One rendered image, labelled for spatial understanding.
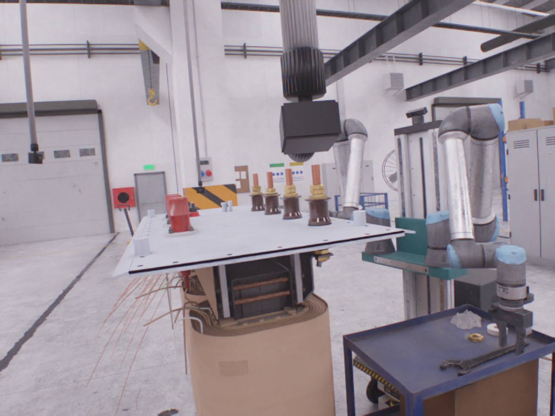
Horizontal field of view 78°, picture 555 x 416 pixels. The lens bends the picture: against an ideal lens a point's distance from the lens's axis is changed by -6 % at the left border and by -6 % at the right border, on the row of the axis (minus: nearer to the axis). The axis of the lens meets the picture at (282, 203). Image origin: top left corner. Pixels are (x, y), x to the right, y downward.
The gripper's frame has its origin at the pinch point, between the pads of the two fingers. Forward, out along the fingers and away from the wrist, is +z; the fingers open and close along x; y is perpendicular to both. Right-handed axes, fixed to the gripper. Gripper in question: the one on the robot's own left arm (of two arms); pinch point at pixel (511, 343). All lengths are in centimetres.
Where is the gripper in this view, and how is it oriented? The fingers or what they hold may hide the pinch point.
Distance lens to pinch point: 151.4
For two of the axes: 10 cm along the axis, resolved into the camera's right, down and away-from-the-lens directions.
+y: -9.4, 1.0, -3.1
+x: 3.2, 0.4, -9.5
